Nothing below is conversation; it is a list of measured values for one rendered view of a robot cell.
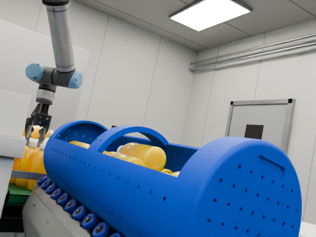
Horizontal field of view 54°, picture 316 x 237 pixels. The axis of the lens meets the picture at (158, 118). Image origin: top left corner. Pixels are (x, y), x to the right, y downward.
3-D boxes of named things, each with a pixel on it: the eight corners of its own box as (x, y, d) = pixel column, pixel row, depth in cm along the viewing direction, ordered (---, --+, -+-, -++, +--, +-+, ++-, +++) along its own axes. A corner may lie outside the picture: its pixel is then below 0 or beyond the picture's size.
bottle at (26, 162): (32, 185, 141) (41, 146, 142) (30, 188, 134) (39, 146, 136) (16, 183, 139) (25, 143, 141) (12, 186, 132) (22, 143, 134)
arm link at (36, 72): (51, 63, 124) (62, 71, 134) (25, 59, 125) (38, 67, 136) (47, 82, 123) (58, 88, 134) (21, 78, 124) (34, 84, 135)
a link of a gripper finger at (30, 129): (22, 144, 131) (31, 124, 133) (19, 143, 136) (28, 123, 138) (29, 146, 132) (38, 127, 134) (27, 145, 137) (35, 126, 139)
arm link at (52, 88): (39, 63, 136) (48, 68, 144) (33, 87, 135) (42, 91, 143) (56, 66, 135) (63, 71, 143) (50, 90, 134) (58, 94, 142)
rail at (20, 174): (12, 177, 124) (14, 170, 125) (11, 177, 125) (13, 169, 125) (102, 186, 146) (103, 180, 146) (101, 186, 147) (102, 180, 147)
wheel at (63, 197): (68, 195, 97) (72, 200, 98) (67, 189, 101) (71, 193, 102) (56, 205, 96) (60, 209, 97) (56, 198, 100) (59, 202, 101)
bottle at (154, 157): (147, 146, 79) (115, 139, 95) (143, 173, 79) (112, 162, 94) (169, 147, 83) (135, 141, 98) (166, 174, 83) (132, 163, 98)
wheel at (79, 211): (85, 209, 84) (90, 213, 85) (83, 201, 88) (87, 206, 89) (71, 219, 84) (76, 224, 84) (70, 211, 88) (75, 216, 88)
